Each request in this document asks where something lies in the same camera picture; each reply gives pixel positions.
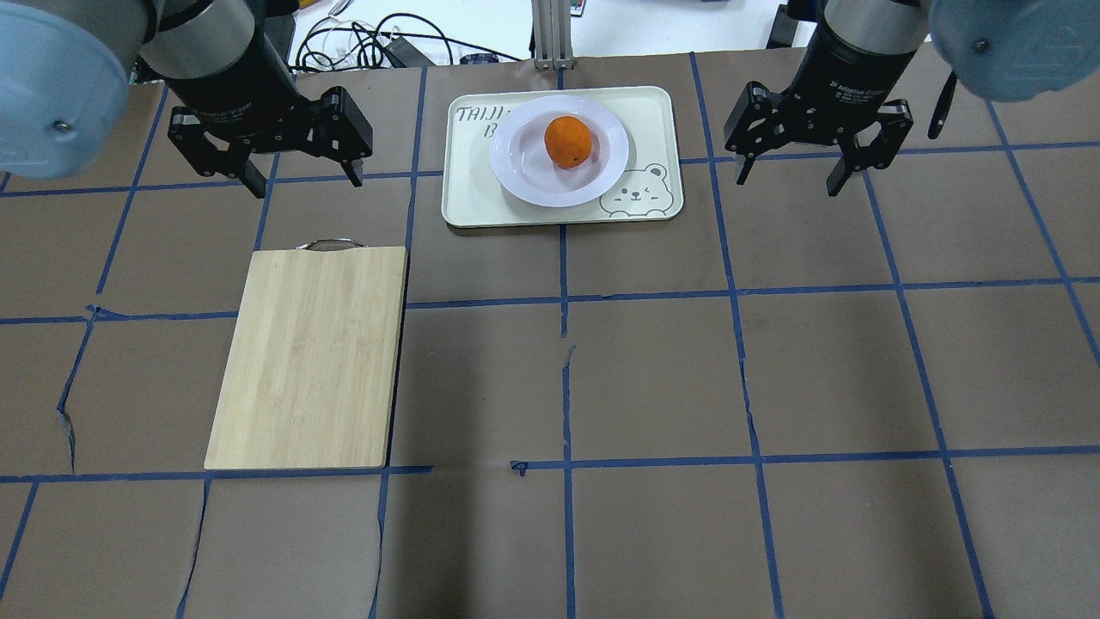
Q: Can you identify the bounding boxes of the aluminium frame post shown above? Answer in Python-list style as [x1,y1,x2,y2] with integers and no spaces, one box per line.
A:
[530,0,575,71]

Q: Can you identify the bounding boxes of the orange fruit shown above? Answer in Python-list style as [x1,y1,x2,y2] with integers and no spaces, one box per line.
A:
[543,117,593,169]

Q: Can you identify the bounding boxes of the white round plate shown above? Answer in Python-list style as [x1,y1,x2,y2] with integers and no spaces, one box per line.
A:
[490,95,630,208]

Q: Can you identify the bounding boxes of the black power adapter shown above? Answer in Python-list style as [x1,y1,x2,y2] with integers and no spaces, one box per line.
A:
[765,3,800,48]

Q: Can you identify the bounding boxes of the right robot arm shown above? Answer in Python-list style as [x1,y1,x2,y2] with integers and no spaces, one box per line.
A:
[724,1,1099,197]

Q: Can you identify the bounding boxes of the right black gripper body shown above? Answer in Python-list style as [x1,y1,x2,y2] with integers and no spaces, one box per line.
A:
[724,82,913,172]

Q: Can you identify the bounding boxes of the bamboo cutting board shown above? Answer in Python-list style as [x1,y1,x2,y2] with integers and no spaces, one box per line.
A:
[204,247,408,471]

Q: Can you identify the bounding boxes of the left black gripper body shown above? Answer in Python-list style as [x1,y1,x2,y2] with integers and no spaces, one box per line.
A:
[168,86,374,173]

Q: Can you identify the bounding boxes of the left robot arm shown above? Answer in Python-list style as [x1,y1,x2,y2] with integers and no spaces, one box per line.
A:
[1,1,373,199]

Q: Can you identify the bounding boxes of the tangled black cables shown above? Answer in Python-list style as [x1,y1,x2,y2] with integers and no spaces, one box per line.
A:
[295,12,525,73]

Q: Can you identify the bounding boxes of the cream bear tray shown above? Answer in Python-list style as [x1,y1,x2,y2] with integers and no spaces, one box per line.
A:
[441,85,684,229]

